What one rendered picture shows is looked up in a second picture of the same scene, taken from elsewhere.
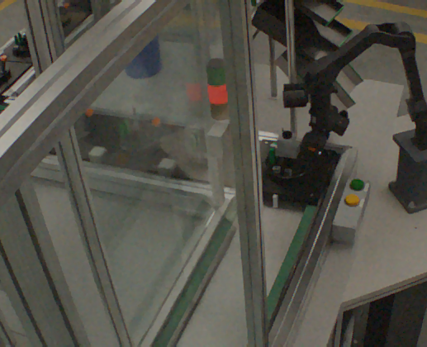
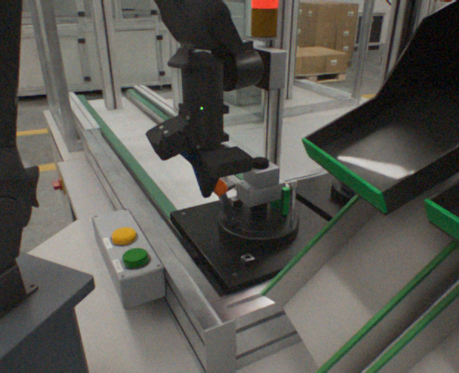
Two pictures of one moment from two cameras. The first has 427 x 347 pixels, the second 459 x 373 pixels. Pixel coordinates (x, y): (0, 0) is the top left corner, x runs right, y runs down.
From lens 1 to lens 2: 2.18 m
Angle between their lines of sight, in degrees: 98
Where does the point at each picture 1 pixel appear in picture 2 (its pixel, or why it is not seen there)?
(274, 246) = (180, 195)
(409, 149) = (31, 263)
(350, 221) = (104, 218)
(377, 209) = (106, 334)
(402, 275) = not seen: hidden behind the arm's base
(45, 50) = not seen: outside the picture
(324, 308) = (92, 209)
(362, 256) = (84, 263)
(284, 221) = not seen: hidden behind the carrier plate
